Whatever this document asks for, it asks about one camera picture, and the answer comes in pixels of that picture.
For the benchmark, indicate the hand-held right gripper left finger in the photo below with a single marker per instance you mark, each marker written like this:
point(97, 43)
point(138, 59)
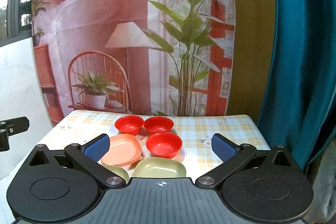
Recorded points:
point(97, 148)

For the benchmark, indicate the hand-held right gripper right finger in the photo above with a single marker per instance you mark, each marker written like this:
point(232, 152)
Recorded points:
point(224, 149)

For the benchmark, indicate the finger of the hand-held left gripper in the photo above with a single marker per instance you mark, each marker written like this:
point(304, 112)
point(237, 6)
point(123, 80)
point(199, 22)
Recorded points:
point(18, 124)

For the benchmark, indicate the red plastic bowl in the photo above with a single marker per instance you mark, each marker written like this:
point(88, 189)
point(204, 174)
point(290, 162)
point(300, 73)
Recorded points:
point(158, 124)
point(129, 124)
point(164, 144)

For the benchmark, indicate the pink square plastic plate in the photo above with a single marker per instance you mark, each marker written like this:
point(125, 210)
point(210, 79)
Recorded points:
point(123, 150)

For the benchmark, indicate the green square plastic plate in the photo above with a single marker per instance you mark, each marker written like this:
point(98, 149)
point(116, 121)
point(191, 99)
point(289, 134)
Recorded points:
point(119, 172)
point(160, 167)

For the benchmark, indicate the yellow checked floral tablecloth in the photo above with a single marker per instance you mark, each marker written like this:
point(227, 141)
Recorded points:
point(191, 127)

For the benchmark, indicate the grey fabric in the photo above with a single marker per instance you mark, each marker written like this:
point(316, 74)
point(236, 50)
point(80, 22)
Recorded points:
point(324, 187)

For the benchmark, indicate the olive green cloth panel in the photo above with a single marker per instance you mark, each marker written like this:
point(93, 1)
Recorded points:
point(252, 43)

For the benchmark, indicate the teal curtain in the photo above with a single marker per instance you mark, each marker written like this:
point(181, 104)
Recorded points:
point(302, 56)

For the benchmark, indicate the printed room scene backdrop cloth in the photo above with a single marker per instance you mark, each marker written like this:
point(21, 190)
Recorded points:
point(110, 3)

